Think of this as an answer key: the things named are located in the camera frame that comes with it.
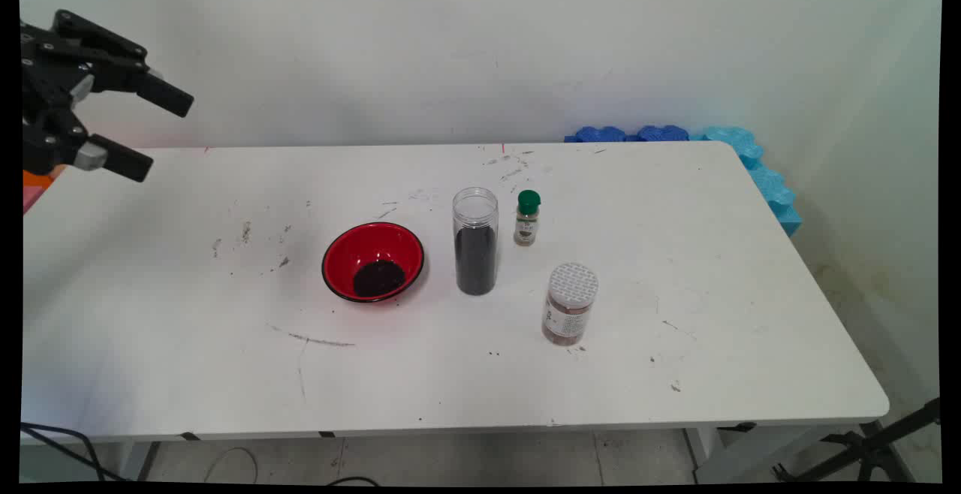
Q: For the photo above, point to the black seeds heap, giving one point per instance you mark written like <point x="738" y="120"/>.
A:
<point x="379" y="279"/>

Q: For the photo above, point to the small spice bottle green cap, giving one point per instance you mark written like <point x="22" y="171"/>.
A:
<point x="526" y="225"/>

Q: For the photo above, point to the black tripod stand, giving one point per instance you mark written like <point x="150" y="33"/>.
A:
<point x="871" y="449"/>

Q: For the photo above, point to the pink box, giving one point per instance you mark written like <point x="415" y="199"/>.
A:
<point x="30" y="197"/>

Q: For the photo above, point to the orange box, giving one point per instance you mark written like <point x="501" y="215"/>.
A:
<point x="36" y="179"/>

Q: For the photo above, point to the light blue foam mat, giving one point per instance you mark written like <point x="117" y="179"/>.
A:
<point x="766" y="179"/>

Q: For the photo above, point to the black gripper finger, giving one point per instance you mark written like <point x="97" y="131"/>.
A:
<point x="112" y="58"/>
<point x="120" y="158"/>

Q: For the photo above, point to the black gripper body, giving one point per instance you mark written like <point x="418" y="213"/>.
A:
<point x="41" y="66"/>

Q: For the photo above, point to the red bowl with black rim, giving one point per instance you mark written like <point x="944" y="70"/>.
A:
<point x="368" y="242"/>

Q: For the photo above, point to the white table leg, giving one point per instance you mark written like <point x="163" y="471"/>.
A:
<point x="135" y="460"/>
<point x="721" y="456"/>

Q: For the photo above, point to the peanut jar with white lid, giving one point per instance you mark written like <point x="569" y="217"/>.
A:
<point x="569" y="306"/>

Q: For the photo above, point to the clear jar with black seeds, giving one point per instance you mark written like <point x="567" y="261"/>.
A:
<point x="476" y="261"/>

